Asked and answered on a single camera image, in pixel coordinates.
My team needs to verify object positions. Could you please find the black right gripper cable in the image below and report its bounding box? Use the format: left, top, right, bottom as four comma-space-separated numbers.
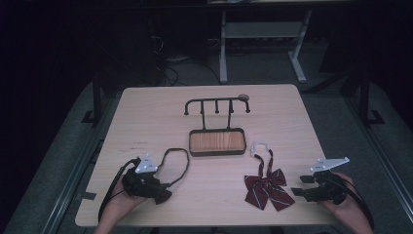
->
337, 176, 375, 230

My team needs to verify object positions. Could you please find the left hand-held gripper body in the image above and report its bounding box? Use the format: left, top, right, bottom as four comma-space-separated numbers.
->
121, 153, 164, 199

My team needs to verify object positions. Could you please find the grey metal stand frame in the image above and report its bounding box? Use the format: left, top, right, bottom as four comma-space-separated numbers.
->
218, 9, 314, 85

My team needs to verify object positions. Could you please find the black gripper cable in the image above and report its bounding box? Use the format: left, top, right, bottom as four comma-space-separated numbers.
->
97, 157, 142, 222
337, 176, 375, 230

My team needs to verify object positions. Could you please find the bundle of floor cables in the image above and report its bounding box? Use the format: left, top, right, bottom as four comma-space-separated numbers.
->
152, 35, 222, 88

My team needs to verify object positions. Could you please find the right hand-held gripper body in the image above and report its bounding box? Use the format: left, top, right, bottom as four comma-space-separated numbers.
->
305, 156, 351, 206

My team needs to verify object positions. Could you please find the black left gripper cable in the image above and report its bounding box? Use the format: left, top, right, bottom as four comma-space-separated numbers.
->
97, 157, 142, 222

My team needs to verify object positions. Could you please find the black hook rack wooden base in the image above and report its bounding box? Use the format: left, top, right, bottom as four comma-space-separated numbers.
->
183, 97, 251, 158

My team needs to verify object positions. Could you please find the black metal stand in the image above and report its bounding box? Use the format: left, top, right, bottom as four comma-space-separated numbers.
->
357, 62, 387, 128
81, 72, 105, 125

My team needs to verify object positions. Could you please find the person's left hand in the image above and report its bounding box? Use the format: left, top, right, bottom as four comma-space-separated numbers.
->
108, 176, 148, 214

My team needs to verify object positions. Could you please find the striped burgundy bow tie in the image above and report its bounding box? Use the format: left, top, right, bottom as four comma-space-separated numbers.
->
244, 139, 296, 213

